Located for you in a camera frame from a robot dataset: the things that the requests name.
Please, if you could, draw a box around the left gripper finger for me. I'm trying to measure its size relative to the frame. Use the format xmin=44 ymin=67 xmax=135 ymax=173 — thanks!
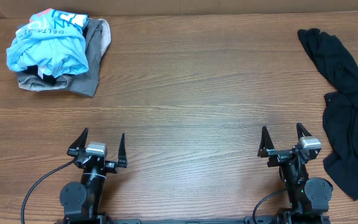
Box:
xmin=68 ymin=128 xmax=88 ymax=151
xmin=118 ymin=133 xmax=127 ymax=163

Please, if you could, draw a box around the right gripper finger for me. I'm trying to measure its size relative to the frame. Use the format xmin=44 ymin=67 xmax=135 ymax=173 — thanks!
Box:
xmin=296 ymin=123 xmax=312 ymax=139
xmin=259 ymin=126 xmax=275 ymax=151

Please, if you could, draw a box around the black polo shirt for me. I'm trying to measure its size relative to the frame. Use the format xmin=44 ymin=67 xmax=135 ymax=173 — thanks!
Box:
xmin=297 ymin=28 xmax=358 ymax=200

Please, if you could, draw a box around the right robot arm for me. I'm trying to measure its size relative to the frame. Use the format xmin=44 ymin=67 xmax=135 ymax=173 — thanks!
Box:
xmin=252 ymin=123 xmax=333 ymax=224

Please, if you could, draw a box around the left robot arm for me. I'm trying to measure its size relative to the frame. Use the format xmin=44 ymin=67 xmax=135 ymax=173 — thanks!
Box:
xmin=60 ymin=128 xmax=127 ymax=224

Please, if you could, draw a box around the grey folded garment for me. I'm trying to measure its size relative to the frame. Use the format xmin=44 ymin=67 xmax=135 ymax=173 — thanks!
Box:
xmin=16 ymin=17 xmax=104 ymax=98

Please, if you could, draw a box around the light blue printed t-shirt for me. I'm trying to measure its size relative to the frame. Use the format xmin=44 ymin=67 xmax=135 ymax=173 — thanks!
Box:
xmin=6 ymin=8 xmax=90 ymax=78

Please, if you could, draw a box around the beige garment under pile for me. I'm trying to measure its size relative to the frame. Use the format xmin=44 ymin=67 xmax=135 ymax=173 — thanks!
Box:
xmin=98 ymin=19 xmax=111 ymax=56

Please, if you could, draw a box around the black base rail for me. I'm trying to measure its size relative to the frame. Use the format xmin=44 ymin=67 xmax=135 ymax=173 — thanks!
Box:
xmin=55 ymin=215 xmax=331 ymax=224

